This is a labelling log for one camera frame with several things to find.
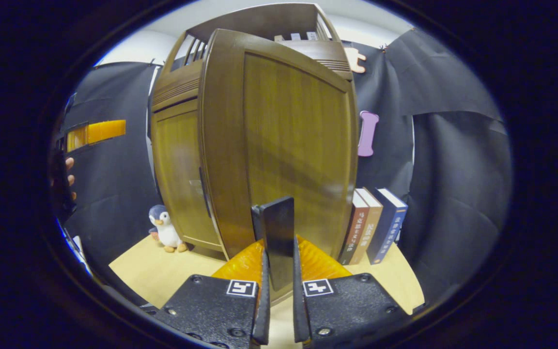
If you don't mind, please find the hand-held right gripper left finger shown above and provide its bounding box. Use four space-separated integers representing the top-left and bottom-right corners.
153 238 272 349

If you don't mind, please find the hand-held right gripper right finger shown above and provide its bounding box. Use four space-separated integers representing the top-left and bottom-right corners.
292 235 414 348

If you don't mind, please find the wooden double-door shoe cabinet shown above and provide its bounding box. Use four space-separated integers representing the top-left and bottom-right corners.
149 2 361 260

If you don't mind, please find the brown book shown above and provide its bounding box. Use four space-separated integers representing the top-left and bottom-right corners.
338 190 370 266

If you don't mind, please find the wooden cabinet door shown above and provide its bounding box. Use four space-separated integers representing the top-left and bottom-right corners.
201 28 360 260
151 99 224 252

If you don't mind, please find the dark blue book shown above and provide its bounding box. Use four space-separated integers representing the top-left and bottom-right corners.
367 187 409 265

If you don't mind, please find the black backdrop cloth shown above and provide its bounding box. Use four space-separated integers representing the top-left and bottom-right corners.
58 27 513 307

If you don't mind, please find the penguin plush toy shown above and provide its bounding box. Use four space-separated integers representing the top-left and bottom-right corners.
148 204 189 254

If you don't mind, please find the black door handle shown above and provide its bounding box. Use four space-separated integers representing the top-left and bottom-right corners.
251 196 295 292

